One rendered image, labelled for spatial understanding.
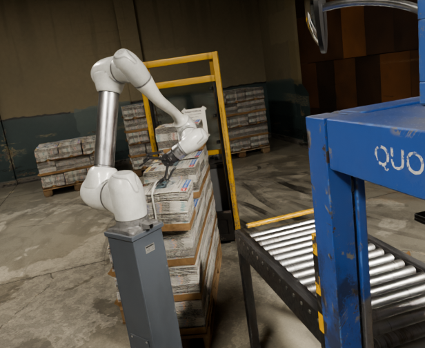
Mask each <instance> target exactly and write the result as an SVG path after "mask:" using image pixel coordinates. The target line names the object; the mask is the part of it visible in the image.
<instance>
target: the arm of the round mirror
mask: <svg viewBox="0 0 425 348"><path fill-rule="evenodd" d="M351 6H386V7H392V8H399V9H402V10H407V11H410V12H414V13H416V14H417V3H413V2H410V1H406V0H335V1H329V2H326V3H323V4H322V10H323V12H325V11H329V10H334V9H338V8H345V7H351Z"/></svg>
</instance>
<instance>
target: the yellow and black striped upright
mask: <svg viewBox="0 0 425 348"><path fill-rule="evenodd" d="M311 235H312V243H313V262H314V270H315V285H316V293H317V308H318V316H319V331H320V339H321V348H326V346H325V337H324V321H323V313H322V298H321V289H320V281H319V266H318V257H317V242H316V234H315V233H311Z"/></svg>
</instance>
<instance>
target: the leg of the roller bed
mask: <svg viewBox="0 0 425 348"><path fill-rule="evenodd" d="M237 252H238V251H237ZM238 257H239V267H240V273H241V283H242V288H243V294H244V302H245V309H246V319H247V324H248V334H249V340H250V348H261V346H260V341H259V330H258V324H257V314H256V308H255V298H254V292H253V281H252V276H251V270H250V264H249V263H248V261H247V260H246V259H245V258H244V257H243V256H242V254H241V253H240V252H238Z"/></svg>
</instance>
